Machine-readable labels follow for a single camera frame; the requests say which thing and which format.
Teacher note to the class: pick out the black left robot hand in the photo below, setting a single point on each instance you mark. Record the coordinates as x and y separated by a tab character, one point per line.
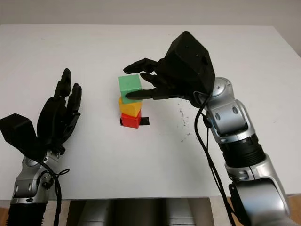
56	117

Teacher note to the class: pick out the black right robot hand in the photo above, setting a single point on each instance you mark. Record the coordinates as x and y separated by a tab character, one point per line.
174	84

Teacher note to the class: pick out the green wooden block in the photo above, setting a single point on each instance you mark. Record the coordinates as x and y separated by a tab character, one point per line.
129	84

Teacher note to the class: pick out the yellow wooden block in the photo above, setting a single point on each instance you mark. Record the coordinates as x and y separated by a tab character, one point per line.
130	109

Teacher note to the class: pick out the red wooden block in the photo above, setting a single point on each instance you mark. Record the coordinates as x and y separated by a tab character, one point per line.
130	121

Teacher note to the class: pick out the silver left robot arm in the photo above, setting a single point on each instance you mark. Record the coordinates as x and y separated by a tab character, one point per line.
28	181

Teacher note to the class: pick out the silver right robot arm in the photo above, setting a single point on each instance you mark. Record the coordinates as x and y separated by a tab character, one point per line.
232	122

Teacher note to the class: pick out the black tape strip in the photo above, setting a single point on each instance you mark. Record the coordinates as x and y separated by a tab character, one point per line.
145	121

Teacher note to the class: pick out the dark grey robot torso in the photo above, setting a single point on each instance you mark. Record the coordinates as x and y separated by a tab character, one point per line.
141	212

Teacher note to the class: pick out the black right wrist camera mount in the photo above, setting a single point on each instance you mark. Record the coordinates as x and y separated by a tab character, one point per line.
188	54

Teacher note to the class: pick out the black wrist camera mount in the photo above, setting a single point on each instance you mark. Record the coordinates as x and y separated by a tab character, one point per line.
188	54
18	134

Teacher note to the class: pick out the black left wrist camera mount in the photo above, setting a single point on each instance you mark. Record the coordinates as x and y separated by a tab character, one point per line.
18	134

